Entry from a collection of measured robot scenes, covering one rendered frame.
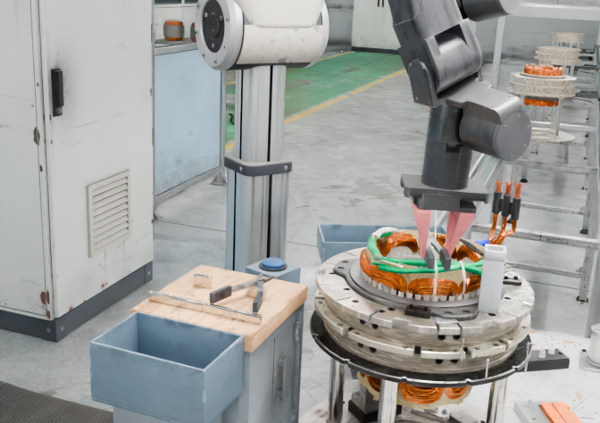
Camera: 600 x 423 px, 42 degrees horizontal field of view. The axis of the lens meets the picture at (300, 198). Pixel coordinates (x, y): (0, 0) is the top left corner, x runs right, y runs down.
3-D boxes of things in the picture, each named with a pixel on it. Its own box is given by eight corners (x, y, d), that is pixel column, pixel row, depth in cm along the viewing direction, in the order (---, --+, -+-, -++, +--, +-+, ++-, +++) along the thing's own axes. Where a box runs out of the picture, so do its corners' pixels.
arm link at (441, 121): (456, 87, 96) (422, 87, 93) (498, 96, 91) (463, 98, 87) (449, 141, 98) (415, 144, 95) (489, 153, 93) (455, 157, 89)
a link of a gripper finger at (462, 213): (468, 270, 95) (479, 197, 92) (410, 266, 95) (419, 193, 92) (459, 251, 102) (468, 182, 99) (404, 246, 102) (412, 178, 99)
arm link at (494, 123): (459, 31, 92) (405, 58, 89) (535, 43, 83) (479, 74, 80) (472, 120, 98) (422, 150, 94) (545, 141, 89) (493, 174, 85)
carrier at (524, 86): (522, 125, 422) (529, 70, 414) (588, 137, 395) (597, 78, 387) (480, 132, 397) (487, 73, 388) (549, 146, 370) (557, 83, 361)
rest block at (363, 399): (391, 406, 133) (394, 379, 131) (364, 413, 130) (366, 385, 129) (378, 393, 136) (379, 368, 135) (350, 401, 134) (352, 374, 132)
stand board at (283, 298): (251, 353, 102) (252, 336, 102) (130, 324, 109) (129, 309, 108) (307, 299, 120) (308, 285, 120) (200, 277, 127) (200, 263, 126)
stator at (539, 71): (531, 100, 407) (536, 62, 401) (570, 106, 391) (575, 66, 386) (508, 103, 392) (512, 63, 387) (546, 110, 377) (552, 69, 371)
